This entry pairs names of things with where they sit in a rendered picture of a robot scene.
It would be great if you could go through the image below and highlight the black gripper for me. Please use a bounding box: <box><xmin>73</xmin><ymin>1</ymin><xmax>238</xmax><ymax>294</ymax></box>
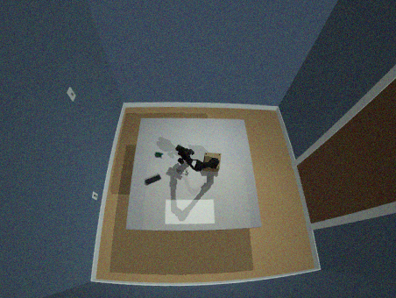
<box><xmin>178</xmin><ymin>149</ymin><xmax>194</xmax><ymax>165</ymax></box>

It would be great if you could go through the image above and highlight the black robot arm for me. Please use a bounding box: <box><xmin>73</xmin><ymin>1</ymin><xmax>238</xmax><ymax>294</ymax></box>
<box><xmin>175</xmin><ymin>145</ymin><xmax>220</xmax><ymax>172</ymax></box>

